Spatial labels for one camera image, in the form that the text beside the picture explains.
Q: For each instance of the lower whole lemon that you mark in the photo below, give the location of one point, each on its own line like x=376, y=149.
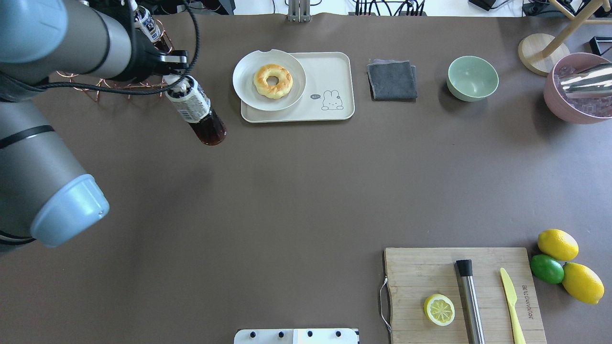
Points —
x=582, y=283

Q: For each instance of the grey folded cloth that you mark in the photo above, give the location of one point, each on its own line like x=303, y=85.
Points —
x=392, y=80

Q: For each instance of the whole lemon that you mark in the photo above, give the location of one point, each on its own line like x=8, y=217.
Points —
x=582, y=283
x=558, y=244

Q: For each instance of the beige rabbit tray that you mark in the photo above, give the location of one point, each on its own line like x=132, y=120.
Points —
x=328, y=94

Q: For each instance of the steel muddler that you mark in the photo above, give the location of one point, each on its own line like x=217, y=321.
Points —
x=474, y=326

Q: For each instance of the wooden cutting board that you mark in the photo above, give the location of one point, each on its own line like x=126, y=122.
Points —
x=413, y=274

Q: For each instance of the green bowl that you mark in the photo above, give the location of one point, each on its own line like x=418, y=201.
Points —
x=471, y=78

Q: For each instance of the white round plate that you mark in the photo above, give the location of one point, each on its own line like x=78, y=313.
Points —
x=248, y=66

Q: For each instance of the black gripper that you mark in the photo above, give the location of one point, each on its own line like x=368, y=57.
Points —
x=141, y=58

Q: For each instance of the metal scoop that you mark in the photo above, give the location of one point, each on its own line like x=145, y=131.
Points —
x=593, y=82

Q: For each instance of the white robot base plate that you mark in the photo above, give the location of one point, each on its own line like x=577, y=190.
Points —
x=317, y=335

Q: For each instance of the tea bottle front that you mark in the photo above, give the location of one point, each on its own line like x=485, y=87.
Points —
x=195, y=107

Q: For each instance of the tea bottle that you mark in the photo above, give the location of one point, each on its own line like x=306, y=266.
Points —
x=144, y=22
x=195, y=107

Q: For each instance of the yellow plastic knife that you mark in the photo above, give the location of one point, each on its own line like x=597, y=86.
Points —
x=511, y=299

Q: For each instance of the glazed donut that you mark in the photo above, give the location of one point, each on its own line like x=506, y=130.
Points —
x=273, y=81

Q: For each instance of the tea bottle back right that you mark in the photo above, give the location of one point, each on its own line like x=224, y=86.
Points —
x=144, y=22

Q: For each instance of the green lime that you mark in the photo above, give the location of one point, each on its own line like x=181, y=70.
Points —
x=547, y=269

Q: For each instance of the pink ice bowl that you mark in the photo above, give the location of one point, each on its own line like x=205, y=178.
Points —
x=554, y=99

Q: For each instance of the wooden stand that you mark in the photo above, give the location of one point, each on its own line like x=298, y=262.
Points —
x=539, y=52

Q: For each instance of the upper whole lemon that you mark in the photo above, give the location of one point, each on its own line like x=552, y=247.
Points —
x=558, y=244

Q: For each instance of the half lemon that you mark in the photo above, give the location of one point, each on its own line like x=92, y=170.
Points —
x=439, y=309

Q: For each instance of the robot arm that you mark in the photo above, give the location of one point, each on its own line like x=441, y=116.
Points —
x=47, y=196

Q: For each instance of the copper wire bottle rack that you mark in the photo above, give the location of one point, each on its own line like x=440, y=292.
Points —
x=152, y=83

